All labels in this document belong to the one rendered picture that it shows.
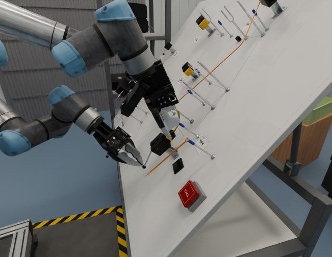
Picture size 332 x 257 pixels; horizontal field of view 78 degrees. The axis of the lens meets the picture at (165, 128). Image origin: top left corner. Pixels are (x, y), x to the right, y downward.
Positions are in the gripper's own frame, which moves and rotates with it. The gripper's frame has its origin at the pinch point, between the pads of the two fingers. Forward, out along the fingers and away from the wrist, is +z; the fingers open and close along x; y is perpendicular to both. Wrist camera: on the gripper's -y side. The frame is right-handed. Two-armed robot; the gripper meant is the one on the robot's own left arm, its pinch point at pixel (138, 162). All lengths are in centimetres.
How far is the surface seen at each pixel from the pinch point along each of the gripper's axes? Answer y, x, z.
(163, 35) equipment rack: -52, 92, -34
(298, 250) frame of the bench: 16, 9, 59
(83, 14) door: -250, 177, -182
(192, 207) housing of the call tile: 23.6, -4.4, 13.1
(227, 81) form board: 19.4, 36.2, 3.3
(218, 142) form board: 23.6, 14.2, 9.9
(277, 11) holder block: 31, 60, 0
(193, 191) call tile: 24.6, -1.5, 10.6
